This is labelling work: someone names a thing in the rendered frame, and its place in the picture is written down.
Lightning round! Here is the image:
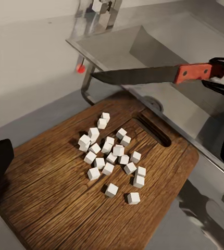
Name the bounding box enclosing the cutting board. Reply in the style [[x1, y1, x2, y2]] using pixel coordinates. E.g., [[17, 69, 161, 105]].
[[0, 90, 199, 250]]

